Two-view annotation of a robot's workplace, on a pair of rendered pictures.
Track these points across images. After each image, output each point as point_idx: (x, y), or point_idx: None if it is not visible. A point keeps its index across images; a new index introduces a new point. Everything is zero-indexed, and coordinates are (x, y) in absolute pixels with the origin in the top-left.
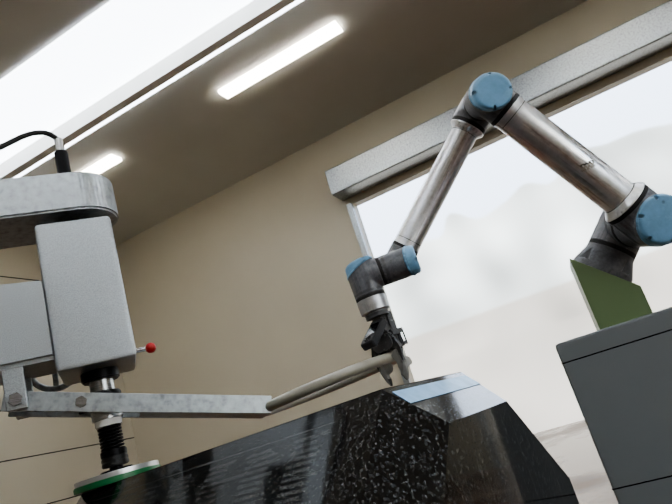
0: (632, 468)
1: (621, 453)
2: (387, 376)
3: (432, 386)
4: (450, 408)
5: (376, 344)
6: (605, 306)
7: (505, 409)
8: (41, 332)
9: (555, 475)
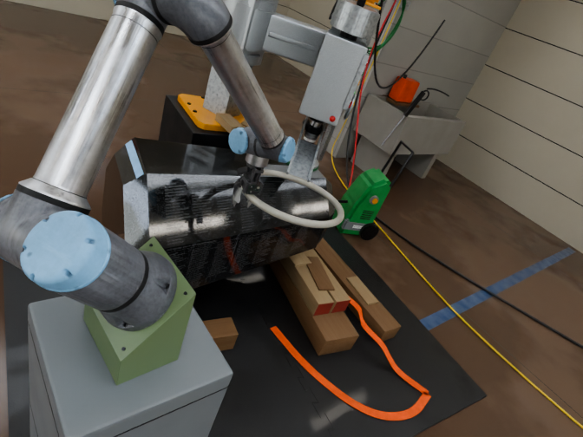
0: None
1: None
2: (247, 200)
3: (134, 154)
4: (121, 157)
5: (237, 172)
6: None
7: (121, 185)
8: None
9: (122, 232)
